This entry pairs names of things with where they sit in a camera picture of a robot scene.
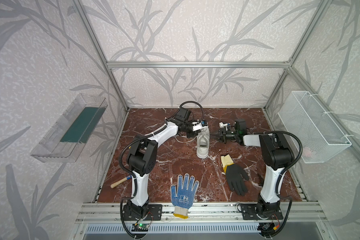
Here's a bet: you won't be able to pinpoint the grey-white shoelace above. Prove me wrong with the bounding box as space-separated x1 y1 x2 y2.
175 131 219 144

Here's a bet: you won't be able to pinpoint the white leather sneaker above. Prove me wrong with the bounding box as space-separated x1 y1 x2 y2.
197 121 210 159

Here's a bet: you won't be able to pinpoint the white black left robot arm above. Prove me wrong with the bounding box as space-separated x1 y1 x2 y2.
119 107 206 208

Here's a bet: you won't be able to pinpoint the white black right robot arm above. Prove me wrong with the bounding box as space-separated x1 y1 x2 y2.
211 119 303 205

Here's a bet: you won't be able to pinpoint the black yellow work glove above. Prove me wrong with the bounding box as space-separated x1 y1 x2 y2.
221 155 249 196

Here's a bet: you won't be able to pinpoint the pink object in basket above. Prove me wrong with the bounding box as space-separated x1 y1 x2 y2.
302 147 316 158

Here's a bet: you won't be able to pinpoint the blue dotted knit glove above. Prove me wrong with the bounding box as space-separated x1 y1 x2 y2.
171 174 200 219

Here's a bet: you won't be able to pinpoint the right wiring connector board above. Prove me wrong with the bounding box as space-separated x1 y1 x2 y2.
258 223 280 234

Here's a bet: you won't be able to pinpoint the green lit circuit board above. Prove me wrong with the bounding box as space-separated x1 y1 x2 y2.
131 223 151 233

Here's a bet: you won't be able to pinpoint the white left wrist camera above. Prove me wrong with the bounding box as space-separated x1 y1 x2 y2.
192 121 208 132

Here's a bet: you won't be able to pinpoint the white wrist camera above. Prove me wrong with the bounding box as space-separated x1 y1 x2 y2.
219 122 231 131
192 121 208 132

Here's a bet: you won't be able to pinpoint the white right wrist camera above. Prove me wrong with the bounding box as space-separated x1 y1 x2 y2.
219 122 231 131

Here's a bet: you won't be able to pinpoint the wooden handled brush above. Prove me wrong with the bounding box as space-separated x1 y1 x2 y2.
110 175 132 189

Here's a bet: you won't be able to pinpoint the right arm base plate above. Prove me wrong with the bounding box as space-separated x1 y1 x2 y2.
237 202 284 220

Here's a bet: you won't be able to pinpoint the white wire mesh basket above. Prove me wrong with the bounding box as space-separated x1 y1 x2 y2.
278 91 352 164

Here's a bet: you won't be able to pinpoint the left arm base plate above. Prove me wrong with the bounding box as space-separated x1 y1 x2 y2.
122 204 163 221

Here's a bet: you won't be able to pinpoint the clear plastic wall bin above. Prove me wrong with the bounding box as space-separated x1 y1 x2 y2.
31 94 108 163

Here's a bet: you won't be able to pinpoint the aluminium frame profiles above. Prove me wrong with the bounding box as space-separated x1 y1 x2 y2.
80 1 360 240

